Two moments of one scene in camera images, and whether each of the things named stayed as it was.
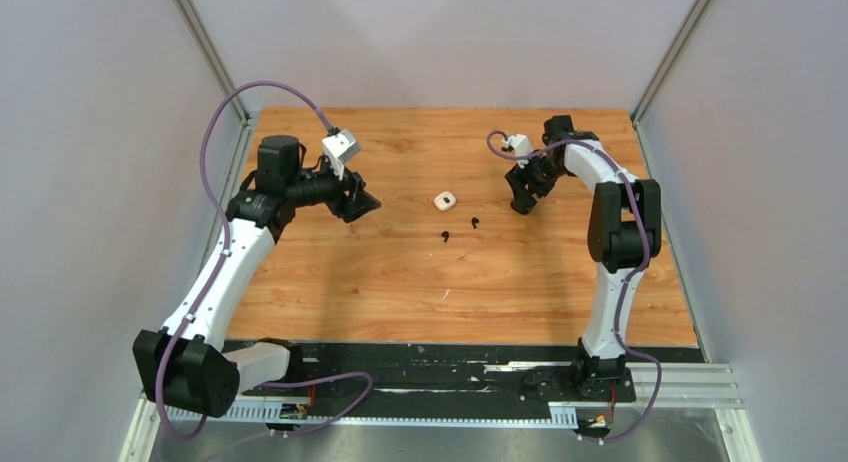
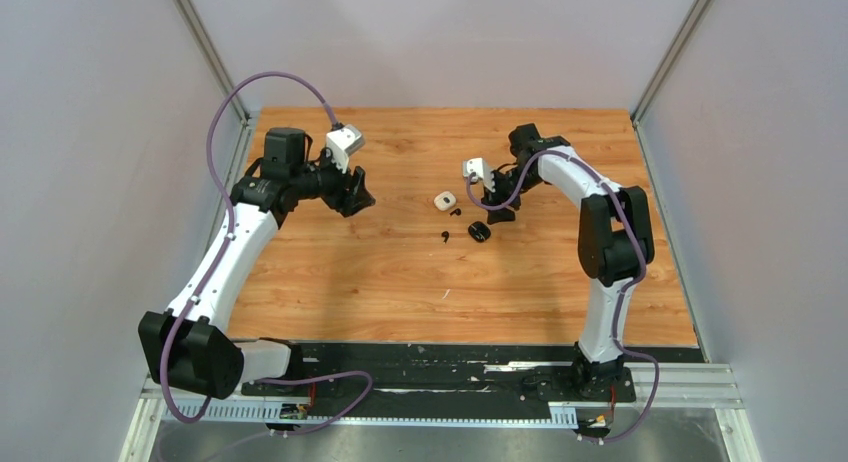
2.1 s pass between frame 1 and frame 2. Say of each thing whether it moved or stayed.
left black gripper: stayed
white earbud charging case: stayed
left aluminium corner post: stayed
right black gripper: moved
